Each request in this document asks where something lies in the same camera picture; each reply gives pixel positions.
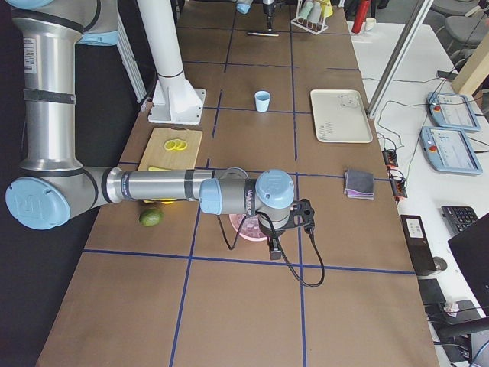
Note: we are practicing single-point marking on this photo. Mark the lower blue teach pendant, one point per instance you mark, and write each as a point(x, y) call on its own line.
point(448, 151)

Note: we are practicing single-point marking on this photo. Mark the yellow lemon slices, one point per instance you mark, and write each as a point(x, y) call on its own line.
point(175, 144)

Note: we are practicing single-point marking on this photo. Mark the small white cup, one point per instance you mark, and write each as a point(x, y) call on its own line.
point(369, 24)

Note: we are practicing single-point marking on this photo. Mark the blue teach pendant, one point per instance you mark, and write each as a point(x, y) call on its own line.
point(448, 151)
point(452, 111)

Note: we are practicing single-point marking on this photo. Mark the computer mouse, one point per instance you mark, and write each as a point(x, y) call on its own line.
point(440, 263)

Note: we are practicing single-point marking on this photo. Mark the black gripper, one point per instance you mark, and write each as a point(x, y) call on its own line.
point(272, 235)
point(270, 8)

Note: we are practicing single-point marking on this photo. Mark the white wire cup rack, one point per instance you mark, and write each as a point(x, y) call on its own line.
point(308, 26)

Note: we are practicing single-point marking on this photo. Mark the aluminium frame post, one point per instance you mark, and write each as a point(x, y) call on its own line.
point(406, 38)

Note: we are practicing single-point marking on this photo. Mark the grey and purple folded cloth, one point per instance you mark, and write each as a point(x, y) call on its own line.
point(359, 184)

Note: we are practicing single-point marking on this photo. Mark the light blue plastic cup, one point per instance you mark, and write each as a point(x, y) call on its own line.
point(262, 100)

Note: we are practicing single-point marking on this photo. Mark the wooden cutting board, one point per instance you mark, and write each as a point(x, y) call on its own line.
point(155, 154)

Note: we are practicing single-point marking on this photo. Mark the red bottle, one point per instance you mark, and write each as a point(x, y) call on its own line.
point(360, 15)

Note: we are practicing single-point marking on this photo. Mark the black keyboard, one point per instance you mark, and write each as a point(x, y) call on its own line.
point(458, 218)

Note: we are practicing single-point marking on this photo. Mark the black box with label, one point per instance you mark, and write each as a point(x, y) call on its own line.
point(417, 244)

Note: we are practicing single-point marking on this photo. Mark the pink bowl of ice cubes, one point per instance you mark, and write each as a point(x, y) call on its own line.
point(250, 229)

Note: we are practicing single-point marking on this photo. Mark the cream bear serving tray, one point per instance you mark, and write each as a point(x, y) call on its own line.
point(339, 116)

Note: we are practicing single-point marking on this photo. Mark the black laptop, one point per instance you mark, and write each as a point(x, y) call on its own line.
point(470, 250)

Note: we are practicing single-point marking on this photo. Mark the mint green plastic cup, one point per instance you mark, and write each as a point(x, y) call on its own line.
point(305, 9)

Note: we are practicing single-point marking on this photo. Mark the yellow plastic knife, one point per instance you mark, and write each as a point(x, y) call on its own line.
point(152, 168)

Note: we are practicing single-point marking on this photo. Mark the white pillar with base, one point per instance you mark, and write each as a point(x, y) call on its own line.
point(175, 101)

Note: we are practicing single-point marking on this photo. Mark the upper blue teach pendant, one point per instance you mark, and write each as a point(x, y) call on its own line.
point(452, 111)

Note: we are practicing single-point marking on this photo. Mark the yellow plastic cup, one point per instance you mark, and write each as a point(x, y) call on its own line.
point(327, 10)

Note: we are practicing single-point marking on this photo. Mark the grey plastic cup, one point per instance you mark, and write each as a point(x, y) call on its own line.
point(315, 12)

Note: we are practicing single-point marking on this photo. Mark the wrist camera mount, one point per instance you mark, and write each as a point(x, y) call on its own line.
point(301, 215)

